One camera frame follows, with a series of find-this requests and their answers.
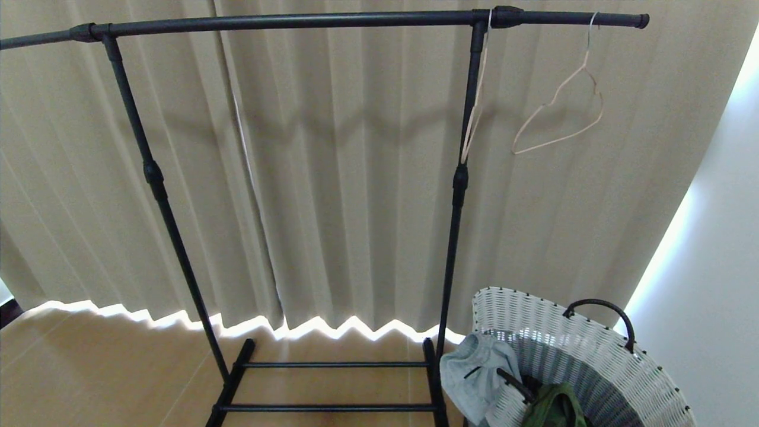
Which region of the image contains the green printed shirt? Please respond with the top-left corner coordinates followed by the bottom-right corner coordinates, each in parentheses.
top-left (521, 383), bottom-right (588, 427)

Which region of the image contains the pink clothes hanger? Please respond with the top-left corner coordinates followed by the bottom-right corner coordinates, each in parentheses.
top-left (511, 12), bottom-right (605, 156)
top-left (461, 9), bottom-right (493, 166)

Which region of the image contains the black clothes rack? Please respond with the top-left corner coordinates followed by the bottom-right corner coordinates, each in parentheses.
top-left (0, 6), bottom-right (650, 427)

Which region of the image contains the white laundry basket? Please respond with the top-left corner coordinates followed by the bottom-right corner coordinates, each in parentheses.
top-left (471, 287), bottom-right (698, 427)

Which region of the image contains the beige curtain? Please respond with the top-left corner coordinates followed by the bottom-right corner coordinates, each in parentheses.
top-left (0, 0), bottom-right (759, 334)

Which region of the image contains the pale grey garment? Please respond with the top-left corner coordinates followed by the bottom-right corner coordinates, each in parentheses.
top-left (439, 333), bottom-right (524, 427)

